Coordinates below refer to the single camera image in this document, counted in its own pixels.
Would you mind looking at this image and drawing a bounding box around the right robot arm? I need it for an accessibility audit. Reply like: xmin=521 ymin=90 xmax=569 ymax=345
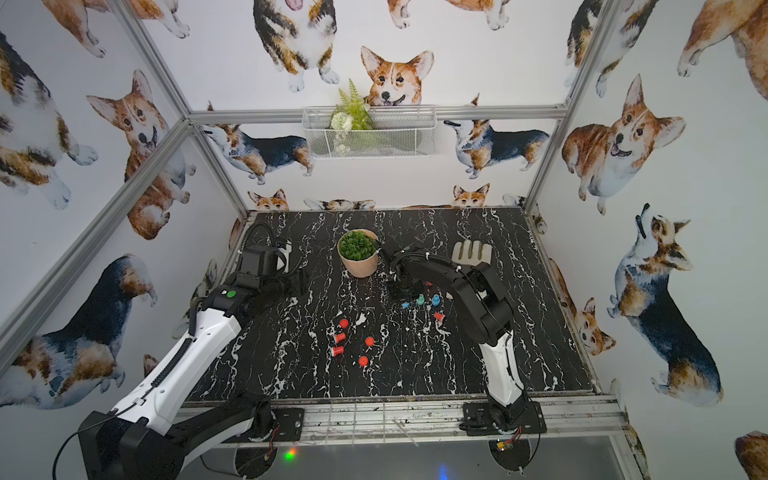
xmin=382 ymin=246 xmax=530 ymax=435

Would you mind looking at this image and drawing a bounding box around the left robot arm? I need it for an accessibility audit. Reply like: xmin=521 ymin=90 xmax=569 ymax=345
xmin=76 ymin=223 xmax=306 ymax=479

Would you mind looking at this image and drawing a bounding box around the beige plant pot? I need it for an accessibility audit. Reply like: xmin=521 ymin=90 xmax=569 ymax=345
xmin=337 ymin=229 xmax=379 ymax=278

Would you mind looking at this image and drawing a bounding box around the green succulent plant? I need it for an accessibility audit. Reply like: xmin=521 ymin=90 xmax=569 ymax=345
xmin=339 ymin=230 xmax=377 ymax=261

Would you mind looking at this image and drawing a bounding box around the green fern with flower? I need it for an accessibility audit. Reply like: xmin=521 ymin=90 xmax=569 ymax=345
xmin=329 ymin=80 xmax=375 ymax=155

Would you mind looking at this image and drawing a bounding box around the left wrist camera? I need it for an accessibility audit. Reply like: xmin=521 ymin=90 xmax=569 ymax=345
xmin=276 ymin=237 xmax=293 ymax=274

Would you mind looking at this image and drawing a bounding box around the white wire wall basket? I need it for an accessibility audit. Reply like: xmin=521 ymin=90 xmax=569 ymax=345
xmin=302 ymin=106 xmax=437 ymax=159

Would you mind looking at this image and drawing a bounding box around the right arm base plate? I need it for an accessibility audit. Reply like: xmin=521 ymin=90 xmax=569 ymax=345
xmin=459 ymin=401 xmax=547 ymax=436

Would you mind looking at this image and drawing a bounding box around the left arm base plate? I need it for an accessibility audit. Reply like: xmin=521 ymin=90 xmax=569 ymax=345
xmin=224 ymin=408 xmax=305 ymax=445

